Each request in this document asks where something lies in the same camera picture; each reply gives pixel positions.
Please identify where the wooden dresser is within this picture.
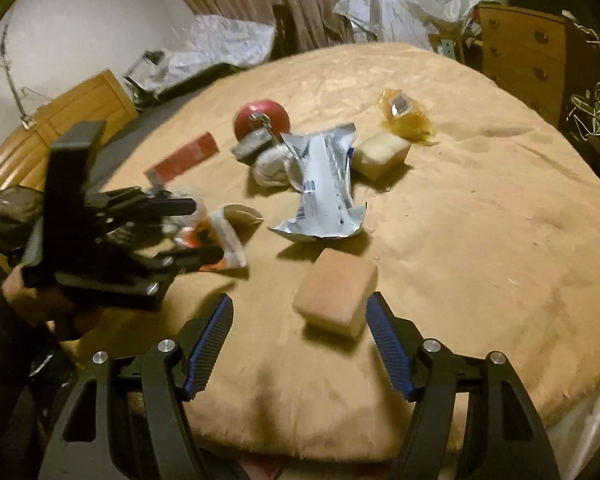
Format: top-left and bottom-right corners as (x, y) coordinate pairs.
(475, 2), (581, 131)

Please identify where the thin metal rod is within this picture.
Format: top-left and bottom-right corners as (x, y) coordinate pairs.
(0, 10), (37, 131)

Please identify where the pile of white hangers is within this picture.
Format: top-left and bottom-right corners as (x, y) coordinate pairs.
(562, 10), (600, 141)

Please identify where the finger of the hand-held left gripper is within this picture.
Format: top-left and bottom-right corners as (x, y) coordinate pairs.
(130, 245), (226, 275)
(87, 187), (197, 231)

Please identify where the white plastic sheet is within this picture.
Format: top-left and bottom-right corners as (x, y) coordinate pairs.
(332, 0), (501, 51)
(147, 14), (276, 91)

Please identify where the red round wrapper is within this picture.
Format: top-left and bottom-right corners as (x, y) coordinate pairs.
(234, 99), (288, 143)

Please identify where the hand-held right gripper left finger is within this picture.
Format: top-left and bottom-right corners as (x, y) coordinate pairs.
(39, 292), (236, 480)

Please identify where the black plastic bag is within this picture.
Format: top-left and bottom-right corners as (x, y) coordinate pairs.
(0, 185), (46, 256)

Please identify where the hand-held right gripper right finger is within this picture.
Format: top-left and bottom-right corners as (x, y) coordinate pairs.
(365, 291), (561, 480)

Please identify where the red flat packet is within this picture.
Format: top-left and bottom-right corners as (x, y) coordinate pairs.
(145, 131), (221, 183)

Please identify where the white crumpled tissue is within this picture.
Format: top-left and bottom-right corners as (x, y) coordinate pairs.
(251, 145), (296, 188)

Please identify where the pink sponge block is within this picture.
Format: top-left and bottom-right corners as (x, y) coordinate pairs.
(292, 247), (380, 338)

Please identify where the yellow plastic wrapper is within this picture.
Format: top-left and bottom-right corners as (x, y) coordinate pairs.
(377, 88), (438, 146)

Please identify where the yellow sponge block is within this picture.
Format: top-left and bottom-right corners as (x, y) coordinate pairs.
(352, 131), (412, 182)

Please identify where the black tissue packet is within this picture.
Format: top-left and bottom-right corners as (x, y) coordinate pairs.
(230, 129), (277, 165)

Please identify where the white orange plastic wrapper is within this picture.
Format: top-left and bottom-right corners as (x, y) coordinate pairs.
(172, 205), (248, 273)

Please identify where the wooden bedside cabinet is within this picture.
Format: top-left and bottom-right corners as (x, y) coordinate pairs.
(0, 70), (141, 196)

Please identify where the person's left hand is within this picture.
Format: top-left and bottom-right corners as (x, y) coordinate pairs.
(2, 265), (101, 336)

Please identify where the blue white plastic wrapper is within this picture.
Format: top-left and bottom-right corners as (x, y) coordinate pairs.
(270, 122), (368, 238)

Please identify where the tan blanket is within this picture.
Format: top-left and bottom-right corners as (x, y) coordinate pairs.
(75, 42), (600, 463)

